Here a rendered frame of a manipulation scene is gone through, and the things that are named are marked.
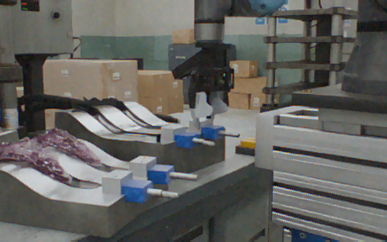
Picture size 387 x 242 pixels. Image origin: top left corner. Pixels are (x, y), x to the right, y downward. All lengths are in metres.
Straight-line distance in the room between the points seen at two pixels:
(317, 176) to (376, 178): 0.09
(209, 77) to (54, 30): 0.93
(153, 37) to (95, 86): 4.75
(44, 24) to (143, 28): 8.01
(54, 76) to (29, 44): 3.67
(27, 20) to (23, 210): 1.09
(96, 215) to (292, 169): 0.32
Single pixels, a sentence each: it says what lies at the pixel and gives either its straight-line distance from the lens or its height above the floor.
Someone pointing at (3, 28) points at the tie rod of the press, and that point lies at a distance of 1.61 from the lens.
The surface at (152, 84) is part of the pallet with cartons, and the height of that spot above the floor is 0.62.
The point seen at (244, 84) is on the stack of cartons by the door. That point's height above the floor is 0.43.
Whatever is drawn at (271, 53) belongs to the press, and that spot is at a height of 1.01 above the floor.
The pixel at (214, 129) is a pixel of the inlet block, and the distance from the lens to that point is 1.10.
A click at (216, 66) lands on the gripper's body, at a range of 1.09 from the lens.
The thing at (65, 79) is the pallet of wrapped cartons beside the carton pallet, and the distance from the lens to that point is 5.34.
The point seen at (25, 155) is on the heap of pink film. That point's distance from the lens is 0.88.
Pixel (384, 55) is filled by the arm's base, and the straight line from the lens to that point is 0.67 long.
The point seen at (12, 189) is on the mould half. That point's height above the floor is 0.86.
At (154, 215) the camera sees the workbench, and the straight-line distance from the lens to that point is 0.91.
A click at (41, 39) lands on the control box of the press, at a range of 1.85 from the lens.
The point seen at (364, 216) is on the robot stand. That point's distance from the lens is 0.71.
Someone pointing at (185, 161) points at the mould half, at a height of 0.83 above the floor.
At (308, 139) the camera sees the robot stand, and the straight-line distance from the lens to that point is 0.71.
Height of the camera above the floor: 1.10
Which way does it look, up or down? 10 degrees down
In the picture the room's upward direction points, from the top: straight up
